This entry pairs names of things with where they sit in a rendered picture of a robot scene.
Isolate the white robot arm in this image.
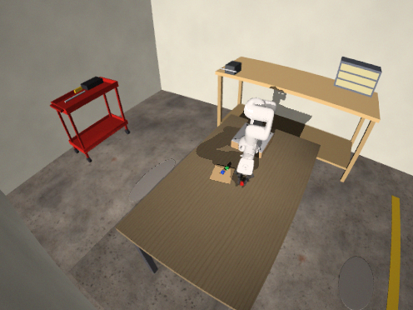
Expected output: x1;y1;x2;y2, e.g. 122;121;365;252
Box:
238;97;276;159

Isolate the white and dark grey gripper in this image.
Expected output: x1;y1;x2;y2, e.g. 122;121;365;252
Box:
234;157;254;185

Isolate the tan flat mat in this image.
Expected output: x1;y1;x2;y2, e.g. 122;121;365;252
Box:
210;165;235;183

